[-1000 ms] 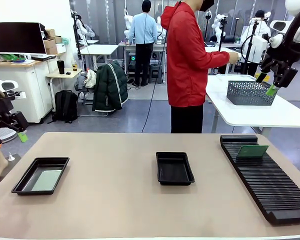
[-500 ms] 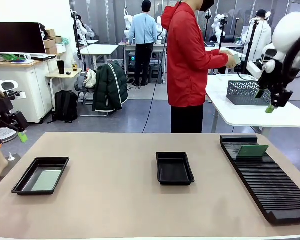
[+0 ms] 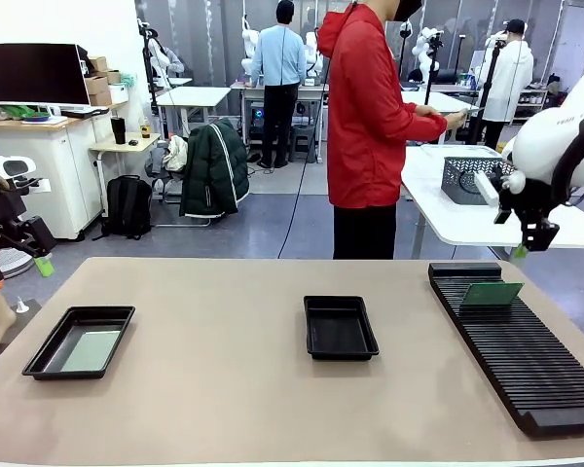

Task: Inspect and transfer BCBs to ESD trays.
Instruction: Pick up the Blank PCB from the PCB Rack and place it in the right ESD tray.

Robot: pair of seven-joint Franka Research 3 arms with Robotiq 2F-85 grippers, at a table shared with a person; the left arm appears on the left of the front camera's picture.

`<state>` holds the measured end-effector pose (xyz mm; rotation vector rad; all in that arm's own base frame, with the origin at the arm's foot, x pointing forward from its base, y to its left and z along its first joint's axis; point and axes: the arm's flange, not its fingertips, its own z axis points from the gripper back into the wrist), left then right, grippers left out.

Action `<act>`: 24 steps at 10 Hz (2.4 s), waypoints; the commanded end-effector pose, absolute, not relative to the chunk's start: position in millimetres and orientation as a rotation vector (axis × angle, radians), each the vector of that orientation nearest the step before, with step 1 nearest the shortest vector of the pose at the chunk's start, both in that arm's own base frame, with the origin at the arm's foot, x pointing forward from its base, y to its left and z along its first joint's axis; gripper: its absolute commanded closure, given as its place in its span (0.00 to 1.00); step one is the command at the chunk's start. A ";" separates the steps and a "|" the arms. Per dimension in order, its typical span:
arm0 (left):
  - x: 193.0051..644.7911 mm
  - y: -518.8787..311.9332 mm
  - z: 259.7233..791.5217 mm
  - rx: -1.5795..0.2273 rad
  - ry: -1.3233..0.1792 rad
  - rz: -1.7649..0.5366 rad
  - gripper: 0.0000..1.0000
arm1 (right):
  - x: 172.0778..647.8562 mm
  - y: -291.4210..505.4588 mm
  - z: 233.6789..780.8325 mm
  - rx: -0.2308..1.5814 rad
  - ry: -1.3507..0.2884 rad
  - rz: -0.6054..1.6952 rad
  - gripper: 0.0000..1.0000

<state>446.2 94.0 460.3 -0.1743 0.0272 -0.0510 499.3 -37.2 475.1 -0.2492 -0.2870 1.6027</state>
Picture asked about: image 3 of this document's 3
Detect black slotted board rack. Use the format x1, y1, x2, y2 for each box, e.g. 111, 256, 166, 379
427, 262, 584, 438

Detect person in red jacket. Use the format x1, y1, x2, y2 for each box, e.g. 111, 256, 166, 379
316, 0, 450, 261

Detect black computer monitor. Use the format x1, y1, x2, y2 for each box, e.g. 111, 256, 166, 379
0, 43, 92, 107

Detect person in light blue shirt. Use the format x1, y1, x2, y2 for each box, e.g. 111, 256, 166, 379
249, 0, 308, 170

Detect white cloth bag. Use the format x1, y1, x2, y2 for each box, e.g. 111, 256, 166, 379
164, 134, 190, 172

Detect black camera tripod stand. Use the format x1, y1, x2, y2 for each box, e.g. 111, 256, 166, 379
469, 38, 508, 146

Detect grey step stool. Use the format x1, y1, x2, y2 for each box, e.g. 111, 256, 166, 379
290, 125, 317, 164

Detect small wooden side desk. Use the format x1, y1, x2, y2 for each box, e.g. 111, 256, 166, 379
88, 131, 162, 196

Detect black keyboard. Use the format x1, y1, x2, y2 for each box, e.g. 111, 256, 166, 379
60, 106, 111, 120

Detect white background table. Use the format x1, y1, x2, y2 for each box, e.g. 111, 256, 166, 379
155, 86, 233, 138

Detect seated person grey top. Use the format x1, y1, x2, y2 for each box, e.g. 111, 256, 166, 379
148, 28, 185, 80

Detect white cylindrical air purifier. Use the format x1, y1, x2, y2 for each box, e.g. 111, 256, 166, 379
0, 242, 36, 279

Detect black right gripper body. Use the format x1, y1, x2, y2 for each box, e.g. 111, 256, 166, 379
496, 174, 557, 231

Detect grey background workbench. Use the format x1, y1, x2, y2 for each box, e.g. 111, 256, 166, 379
231, 81, 330, 160

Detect black braided right arm hose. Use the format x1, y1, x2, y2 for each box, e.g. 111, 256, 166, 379
550, 113, 584, 206

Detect grey mesh basket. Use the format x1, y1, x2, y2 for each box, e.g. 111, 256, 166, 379
440, 156, 517, 205

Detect white cabinet wooden top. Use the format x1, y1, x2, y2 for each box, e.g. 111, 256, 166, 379
0, 112, 104, 241

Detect green circuit board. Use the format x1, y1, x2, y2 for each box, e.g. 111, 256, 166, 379
60, 330, 124, 374
460, 281, 526, 307

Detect black plastic ESD tray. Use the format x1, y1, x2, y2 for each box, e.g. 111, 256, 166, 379
303, 295, 381, 362
21, 305, 136, 381

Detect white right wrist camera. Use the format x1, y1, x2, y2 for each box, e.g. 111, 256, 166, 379
473, 169, 502, 208

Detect person in white jacket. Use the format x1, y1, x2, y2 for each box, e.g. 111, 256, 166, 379
474, 18, 535, 147

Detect black backpack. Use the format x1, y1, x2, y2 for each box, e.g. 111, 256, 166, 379
100, 174, 153, 241

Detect dark green jacket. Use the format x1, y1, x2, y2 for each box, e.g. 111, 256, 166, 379
179, 119, 250, 219

